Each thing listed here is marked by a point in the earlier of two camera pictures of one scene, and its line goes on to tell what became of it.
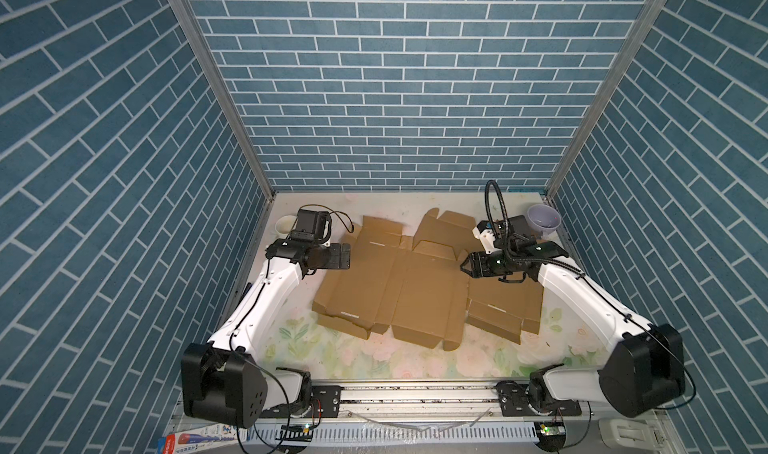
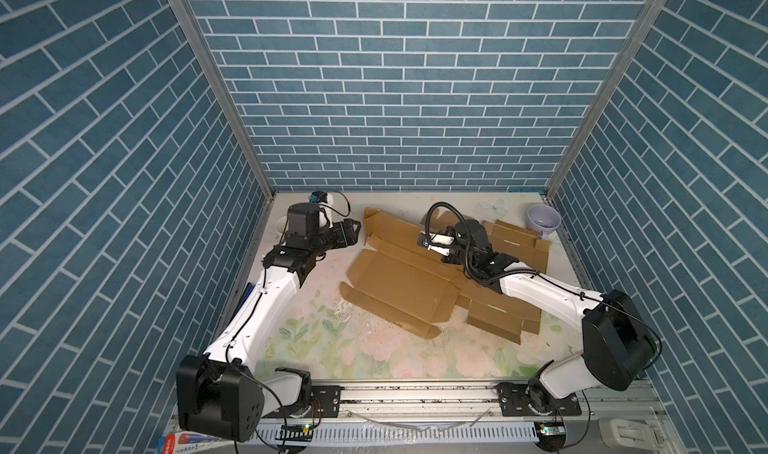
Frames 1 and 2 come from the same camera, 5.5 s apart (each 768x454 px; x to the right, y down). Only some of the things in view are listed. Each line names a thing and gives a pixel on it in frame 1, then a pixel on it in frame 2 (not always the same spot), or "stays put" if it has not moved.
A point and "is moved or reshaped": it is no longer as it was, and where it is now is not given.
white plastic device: (633, 434) stays put
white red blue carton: (196, 439) stays put
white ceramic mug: (284, 225) stays put
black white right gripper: (477, 260) -> (452, 231)
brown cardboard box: (375, 279) is moved or reshaped
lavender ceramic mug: (543, 219) stays put
